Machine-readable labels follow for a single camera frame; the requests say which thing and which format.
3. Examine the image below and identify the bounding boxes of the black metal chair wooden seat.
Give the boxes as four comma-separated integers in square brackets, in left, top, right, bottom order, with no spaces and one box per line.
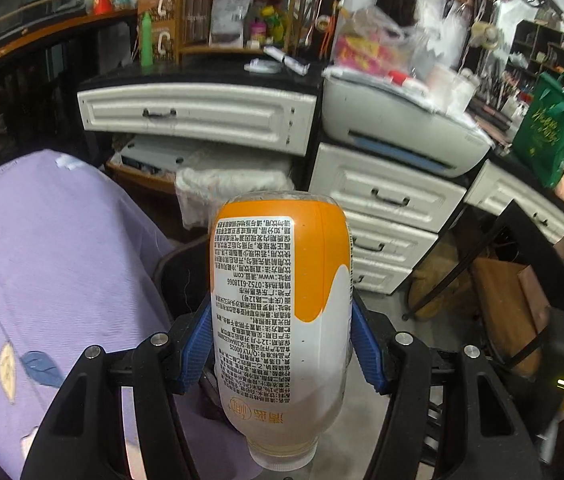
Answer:
[403,199,564,378]

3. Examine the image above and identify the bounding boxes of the green bottle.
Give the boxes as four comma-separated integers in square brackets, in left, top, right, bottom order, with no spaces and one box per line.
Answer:
[140,11,155,67]

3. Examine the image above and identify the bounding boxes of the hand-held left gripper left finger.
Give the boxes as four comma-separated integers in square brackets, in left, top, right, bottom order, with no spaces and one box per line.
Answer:
[21,305,213,480]

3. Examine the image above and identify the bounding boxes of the wooden counter shelf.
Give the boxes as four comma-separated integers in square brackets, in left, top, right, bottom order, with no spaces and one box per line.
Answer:
[0,7,141,88]

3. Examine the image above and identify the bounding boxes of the wide white drawer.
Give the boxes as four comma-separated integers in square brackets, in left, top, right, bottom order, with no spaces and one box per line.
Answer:
[76,84,319,158]

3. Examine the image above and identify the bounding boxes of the tan sack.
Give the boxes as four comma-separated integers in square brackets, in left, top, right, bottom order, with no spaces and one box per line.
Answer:
[409,242,468,320]

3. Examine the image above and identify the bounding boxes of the large white cabinet drawer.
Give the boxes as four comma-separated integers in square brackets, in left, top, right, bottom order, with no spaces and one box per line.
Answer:
[308,143,468,234]

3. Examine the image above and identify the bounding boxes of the dark brown trash bin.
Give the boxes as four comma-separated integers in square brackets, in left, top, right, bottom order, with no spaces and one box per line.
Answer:
[152,237,213,323]

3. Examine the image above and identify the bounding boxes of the wooden desktop rack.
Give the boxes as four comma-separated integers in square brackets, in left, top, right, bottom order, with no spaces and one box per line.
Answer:
[177,0,315,63]

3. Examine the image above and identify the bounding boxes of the stack of brown boxes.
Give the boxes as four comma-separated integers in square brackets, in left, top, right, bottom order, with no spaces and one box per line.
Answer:
[136,0,181,64]

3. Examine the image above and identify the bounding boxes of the purple floral tablecloth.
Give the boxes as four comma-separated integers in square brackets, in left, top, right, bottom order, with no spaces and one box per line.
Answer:
[0,151,250,480]

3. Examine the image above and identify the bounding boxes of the white printer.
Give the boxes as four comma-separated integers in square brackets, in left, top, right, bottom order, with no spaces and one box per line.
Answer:
[321,66,496,179]

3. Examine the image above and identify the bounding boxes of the green tote bag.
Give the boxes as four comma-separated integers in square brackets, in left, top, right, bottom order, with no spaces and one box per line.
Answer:
[510,70,564,189]

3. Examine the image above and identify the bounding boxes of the small white cabinet drawer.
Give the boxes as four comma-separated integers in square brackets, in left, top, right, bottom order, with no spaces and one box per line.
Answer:
[351,246,416,297]

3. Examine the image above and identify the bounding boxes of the clear plastic bag of snacks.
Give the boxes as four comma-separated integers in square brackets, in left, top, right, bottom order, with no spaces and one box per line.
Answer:
[331,6,430,77]

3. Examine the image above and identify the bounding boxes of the white side desk drawer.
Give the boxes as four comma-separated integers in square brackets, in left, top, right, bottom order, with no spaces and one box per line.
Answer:
[463,161,564,244]

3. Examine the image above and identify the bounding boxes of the middle white cabinet drawer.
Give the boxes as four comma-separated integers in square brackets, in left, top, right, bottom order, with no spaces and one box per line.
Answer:
[348,209,438,267]

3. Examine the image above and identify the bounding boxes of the orange and white plastic bottle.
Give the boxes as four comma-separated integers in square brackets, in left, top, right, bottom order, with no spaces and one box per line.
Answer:
[209,191,355,471]

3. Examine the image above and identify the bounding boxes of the cardboard box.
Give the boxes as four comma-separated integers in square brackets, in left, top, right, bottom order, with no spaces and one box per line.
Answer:
[106,156,179,197]

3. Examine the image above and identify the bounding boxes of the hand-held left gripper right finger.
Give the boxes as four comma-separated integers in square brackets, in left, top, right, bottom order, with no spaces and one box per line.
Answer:
[351,302,545,480]

